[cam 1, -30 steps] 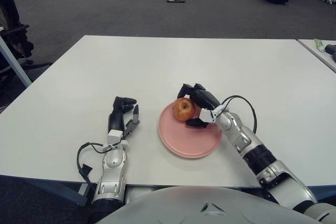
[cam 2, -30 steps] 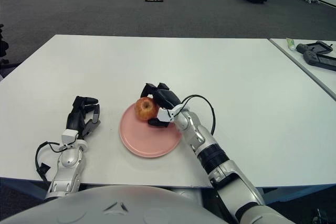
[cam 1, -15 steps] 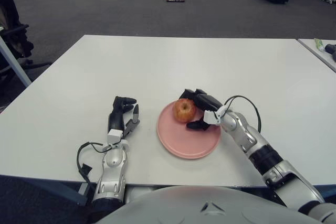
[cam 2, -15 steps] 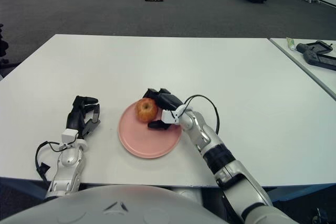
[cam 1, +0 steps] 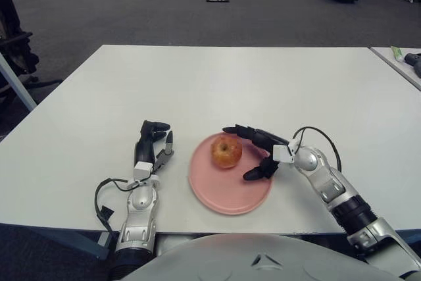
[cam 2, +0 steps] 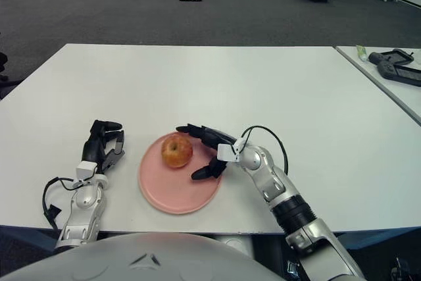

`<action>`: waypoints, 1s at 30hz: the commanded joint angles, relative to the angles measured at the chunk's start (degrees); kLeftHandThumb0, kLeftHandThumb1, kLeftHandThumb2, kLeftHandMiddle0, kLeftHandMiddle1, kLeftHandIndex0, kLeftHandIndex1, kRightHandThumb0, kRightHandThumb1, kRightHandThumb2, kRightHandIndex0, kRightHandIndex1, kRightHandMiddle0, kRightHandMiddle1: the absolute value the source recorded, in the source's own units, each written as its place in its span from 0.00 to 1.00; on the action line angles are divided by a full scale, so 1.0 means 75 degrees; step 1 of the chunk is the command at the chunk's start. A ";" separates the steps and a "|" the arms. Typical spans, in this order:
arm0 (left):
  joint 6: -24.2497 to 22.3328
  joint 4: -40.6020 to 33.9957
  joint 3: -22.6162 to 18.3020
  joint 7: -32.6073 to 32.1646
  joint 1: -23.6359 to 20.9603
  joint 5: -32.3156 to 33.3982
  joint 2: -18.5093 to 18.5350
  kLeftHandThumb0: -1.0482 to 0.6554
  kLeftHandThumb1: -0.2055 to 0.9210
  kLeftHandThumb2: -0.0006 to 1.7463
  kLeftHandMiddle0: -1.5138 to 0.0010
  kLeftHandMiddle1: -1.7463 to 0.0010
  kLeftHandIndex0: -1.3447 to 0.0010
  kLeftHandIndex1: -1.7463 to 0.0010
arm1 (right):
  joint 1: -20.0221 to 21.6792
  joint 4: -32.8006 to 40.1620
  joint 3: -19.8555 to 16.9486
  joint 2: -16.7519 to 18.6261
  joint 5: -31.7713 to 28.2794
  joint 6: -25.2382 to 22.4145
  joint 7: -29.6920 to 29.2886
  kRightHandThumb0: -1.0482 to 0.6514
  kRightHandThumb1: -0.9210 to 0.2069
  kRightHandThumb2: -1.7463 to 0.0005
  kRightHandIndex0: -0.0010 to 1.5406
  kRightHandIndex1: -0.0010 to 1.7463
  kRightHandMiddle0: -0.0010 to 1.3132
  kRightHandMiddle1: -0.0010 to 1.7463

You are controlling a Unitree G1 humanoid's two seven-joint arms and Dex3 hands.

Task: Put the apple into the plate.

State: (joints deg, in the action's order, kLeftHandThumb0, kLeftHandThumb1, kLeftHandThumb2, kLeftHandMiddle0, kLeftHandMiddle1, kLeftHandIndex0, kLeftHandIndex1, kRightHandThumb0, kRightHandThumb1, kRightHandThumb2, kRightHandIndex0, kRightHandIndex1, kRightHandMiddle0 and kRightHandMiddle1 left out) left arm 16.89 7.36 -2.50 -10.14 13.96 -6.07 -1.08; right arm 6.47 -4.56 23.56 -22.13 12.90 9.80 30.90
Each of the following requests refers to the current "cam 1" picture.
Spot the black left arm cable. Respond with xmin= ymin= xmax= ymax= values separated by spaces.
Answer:
xmin=94 ymin=177 xmax=136 ymax=233

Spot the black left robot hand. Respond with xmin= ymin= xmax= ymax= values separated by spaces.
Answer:
xmin=134 ymin=119 xmax=176 ymax=172

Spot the pink round plate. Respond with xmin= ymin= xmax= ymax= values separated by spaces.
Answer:
xmin=188 ymin=132 xmax=274 ymax=217

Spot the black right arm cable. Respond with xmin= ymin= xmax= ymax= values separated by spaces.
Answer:
xmin=291 ymin=126 xmax=343 ymax=172

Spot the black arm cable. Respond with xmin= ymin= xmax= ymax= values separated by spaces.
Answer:
xmin=291 ymin=126 xmax=343 ymax=172
xmin=94 ymin=177 xmax=136 ymax=233

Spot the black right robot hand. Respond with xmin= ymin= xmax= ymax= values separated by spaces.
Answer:
xmin=222 ymin=124 xmax=291 ymax=182

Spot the green white tube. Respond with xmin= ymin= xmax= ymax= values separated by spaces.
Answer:
xmin=390 ymin=45 xmax=405 ymax=63

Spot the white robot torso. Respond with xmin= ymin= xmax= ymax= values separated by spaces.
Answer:
xmin=124 ymin=232 xmax=409 ymax=281

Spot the black office chair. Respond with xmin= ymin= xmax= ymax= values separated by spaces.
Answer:
xmin=0 ymin=0 xmax=63 ymax=98

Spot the red yellow apple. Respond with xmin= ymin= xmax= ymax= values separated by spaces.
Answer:
xmin=210 ymin=133 xmax=244 ymax=170

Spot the grey slanted table leg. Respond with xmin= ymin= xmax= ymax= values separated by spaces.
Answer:
xmin=0 ymin=52 xmax=38 ymax=111

